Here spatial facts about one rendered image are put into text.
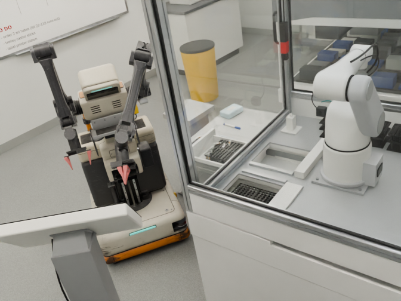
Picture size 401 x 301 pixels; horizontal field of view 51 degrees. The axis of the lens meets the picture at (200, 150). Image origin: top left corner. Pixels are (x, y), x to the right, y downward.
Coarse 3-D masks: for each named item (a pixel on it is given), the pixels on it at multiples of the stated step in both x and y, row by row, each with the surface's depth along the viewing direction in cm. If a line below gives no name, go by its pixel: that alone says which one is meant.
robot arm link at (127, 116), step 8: (152, 56) 203; (136, 64) 199; (144, 64) 200; (136, 72) 198; (136, 80) 197; (136, 88) 196; (128, 96) 195; (136, 96) 195; (128, 104) 193; (136, 104) 197; (128, 112) 192; (120, 120) 191; (128, 120) 191; (120, 128) 190; (128, 128) 190
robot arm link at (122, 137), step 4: (116, 128) 190; (116, 132) 190; (120, 132) 181; (124, 132) 182; (132, 132) 191; (116, 136) 180; (120, 136) 181; (124, 136) 181; (128, 136) 188; (132, 136) 192; (116, 140) 180; (120, 140) 180; (124, 140) 180; (128, 140) 193; (116, 144) 183; (120, 144) 181; (124, 144) 181
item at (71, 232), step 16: (96, 208) 157; (112, 208) 156; (128, 208) 160; (0, 224) 157; (16, 224) 157; (32, 224) 156; (48, 224) 156; (64, 224) 156; (80, 224) 157; (96, 224) 161; (112, 224) 166; (128, 224) 172; (0, 240) 160; (16, 240) 165; (32, 240) 171; (48, 240) 176; (64, 240) 166; (80, 240) 165
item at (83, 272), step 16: (96, 240) 174; (64, 256) 164; (80, 256) 164; (96, 256) 170; (64, 272) 168; (80, 272) 169; (96, 272) 170; (64, 288) 173; (80, 288) 173; (96, 288) 174; (112, 288) 186
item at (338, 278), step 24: (192, 216) 188; (216, 240) 186; (240, 240) 176; (264, 240) 166; (288, 264) 165; (312, 264) 157; (336, 264) 154; (336, 288) 156; (360, 288) 149; (384, 288) 142
